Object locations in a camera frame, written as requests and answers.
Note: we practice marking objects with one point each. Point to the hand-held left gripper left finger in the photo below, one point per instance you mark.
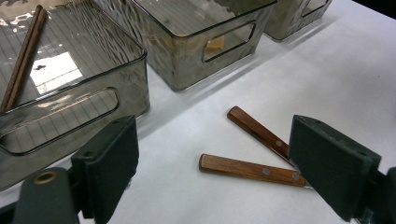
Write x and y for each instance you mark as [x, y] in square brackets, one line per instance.
[109, 168]

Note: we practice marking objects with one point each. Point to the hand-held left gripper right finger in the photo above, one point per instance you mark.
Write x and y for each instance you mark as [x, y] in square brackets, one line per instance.
[330, 168]

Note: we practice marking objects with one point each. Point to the smoky clear plastic bin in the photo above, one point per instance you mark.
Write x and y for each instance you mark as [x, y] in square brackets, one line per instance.
[62, 130]
[183, 62]
[286, 21]

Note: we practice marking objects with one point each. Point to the brown wooden chopstick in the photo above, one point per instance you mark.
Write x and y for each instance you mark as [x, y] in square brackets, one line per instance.
[29, 59]
[23, 53]

